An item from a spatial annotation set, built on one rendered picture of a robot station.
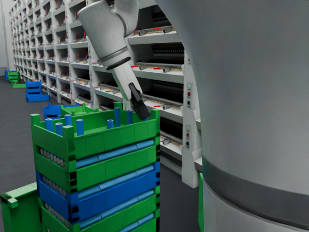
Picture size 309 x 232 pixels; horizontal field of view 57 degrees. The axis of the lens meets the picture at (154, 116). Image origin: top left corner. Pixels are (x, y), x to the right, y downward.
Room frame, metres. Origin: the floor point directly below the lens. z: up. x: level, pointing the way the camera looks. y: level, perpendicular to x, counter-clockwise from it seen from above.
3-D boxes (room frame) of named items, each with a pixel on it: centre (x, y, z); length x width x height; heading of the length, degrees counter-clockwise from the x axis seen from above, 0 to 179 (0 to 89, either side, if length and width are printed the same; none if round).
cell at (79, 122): (0.74, 0.20, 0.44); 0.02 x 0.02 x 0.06
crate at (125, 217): (0.78, 0.16, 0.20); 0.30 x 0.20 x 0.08; 135
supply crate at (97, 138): (0.78, 0.16, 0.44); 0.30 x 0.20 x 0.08; 135
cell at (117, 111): (0.91, 0.12, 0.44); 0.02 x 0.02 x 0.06
